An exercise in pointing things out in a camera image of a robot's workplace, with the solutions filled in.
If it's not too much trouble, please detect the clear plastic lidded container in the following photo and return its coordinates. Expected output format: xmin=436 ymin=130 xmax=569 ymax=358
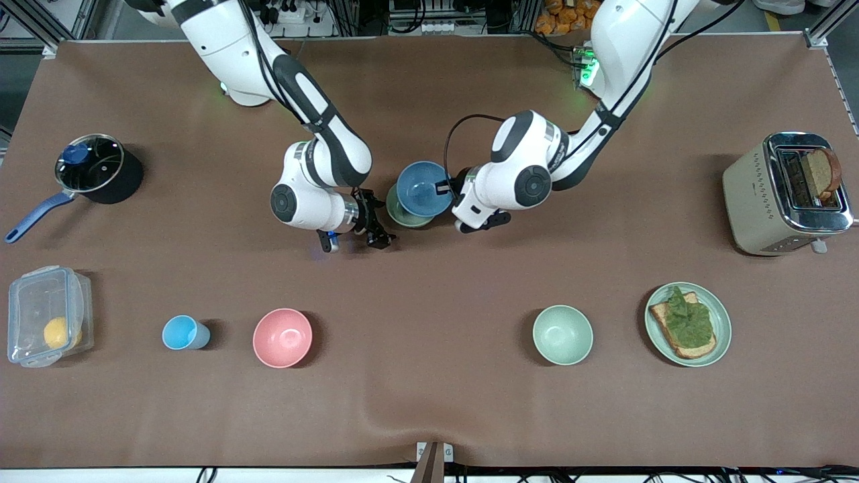
xmin=7 ymin=266 xmax=95 ymax=368

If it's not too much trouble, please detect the toast slice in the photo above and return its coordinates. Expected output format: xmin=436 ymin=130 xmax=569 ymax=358
xmin=648 ymin=291 xmax=717 ymax=360

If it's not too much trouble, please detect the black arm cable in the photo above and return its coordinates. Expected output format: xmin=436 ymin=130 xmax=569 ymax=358
xmin=444 ymin=0 xmax=746 ymax=186
xmin=235 ymin=0 xmax=323 ymax=135

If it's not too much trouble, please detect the brown table cover cloth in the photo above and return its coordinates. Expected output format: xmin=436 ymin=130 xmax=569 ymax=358
xmin=0 ymin=34 xmax=859 ymax=470

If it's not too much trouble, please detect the pink bowl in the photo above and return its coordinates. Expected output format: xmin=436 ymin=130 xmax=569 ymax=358
xmin=252 ymin=308 xmax=313 ymax=369

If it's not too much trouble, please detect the beige chrome toaster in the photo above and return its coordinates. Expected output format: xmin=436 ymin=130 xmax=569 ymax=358
xmin=723 ymin=131 xmax=854 ymax=257

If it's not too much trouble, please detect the white power strip with plugs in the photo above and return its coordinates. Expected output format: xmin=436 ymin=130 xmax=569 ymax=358
xmin=262 ymin=0 xmax=336 ymax=38

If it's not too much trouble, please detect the yellow round fruit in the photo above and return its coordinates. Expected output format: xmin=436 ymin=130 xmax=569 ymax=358
xmin=44 ymin=317 xmax=83 ymax=350

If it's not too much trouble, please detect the orange snack bag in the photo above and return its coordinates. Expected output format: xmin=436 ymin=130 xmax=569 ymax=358
xmin=535 ymin=0 xmax=603 ymax=36

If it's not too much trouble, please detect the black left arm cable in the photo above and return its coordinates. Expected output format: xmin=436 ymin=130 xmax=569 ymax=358
xmin=444 ymin=0 xmax=746 ymax=186

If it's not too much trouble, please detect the light green bowl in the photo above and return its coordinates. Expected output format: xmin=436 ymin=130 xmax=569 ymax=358
xmin=386 ymin=184 xmax=437 ymax=229
xmin=533 ymin=305 xmax=594 ymax=366

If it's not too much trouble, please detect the black pot with blue handle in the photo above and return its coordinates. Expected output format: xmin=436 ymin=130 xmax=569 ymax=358
xmin=5 ymin=134 xmax=144 ymax=244

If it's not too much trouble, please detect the blue bowl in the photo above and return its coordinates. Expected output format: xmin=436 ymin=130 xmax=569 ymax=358
xmin=396 ymin=161 xmax=454 ymax=218

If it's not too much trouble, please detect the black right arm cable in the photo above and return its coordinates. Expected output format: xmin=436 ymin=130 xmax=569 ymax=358
xmin=235 ymin=0 xmax=323 ymax=135

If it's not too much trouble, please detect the glass lid with blue knob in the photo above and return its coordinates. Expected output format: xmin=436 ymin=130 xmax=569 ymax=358
xmin=55 ymin=134 xmax=125 ymax=194

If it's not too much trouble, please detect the light green plate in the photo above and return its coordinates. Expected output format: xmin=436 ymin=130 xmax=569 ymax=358
xmin=644 ymin=282 xmax=732 ymax=368

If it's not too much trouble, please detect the blue cup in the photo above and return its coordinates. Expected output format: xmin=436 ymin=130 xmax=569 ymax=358
xmin=162 ymin=315 xmax=211 ymax=351

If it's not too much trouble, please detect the aluminium frame profile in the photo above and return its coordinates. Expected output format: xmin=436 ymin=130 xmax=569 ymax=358
xmin=805 ymin=0 xmax=859 ymax=49
xmin=13 ymin=0 xmax=108 ymax=42

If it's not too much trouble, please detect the green lettuce leaf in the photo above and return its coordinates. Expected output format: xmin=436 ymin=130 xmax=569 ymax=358
xmin=664 ymin=286 xmax=713 ymax=350

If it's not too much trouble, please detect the metal mount bracket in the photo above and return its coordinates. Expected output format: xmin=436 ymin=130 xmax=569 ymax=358
xmin=416 ymin=441 xmax=454 ymax=483

